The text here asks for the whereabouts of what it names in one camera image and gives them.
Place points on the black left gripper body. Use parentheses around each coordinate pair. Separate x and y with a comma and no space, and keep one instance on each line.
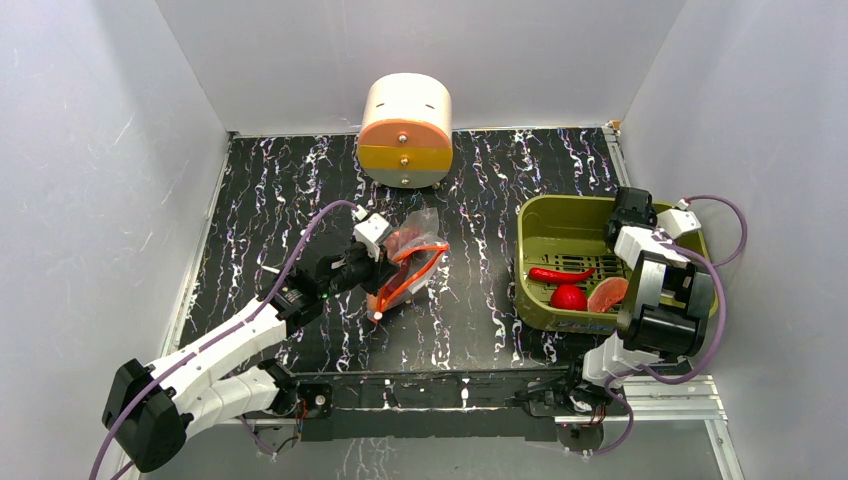
(360,270)

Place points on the round pastel drawer cabinet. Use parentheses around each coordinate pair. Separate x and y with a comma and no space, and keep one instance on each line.
(405,139)

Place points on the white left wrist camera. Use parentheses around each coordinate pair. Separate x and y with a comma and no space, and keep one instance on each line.
(371,229)

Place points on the clear zip top bag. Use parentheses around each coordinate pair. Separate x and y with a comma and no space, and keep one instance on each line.
(418,261)

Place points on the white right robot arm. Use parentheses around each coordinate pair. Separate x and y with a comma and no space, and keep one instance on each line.
(665,311)

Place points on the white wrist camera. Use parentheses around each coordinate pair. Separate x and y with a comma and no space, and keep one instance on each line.
(371,229)
(676,223)

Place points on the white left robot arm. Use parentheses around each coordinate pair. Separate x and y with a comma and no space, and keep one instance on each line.
(152,410)

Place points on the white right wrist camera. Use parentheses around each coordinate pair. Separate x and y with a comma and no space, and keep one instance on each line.
(676,223)

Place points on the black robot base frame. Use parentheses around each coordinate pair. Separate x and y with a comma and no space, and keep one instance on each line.
(532,404)

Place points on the toy watermelon slice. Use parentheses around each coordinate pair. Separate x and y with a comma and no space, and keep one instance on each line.
(607,294)

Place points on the olive green plastic basket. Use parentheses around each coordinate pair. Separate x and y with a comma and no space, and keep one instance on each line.
(566,233)

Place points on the red toy chili pepper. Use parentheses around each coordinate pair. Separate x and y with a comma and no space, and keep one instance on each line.
(556,277)

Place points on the purple toy grape bunch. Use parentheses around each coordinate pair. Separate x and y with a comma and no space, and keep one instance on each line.
(397,240)

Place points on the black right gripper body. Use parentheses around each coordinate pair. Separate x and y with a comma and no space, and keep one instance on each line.
(626,216)

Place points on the red toy apple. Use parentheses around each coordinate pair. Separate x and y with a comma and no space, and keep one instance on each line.
(568,297)

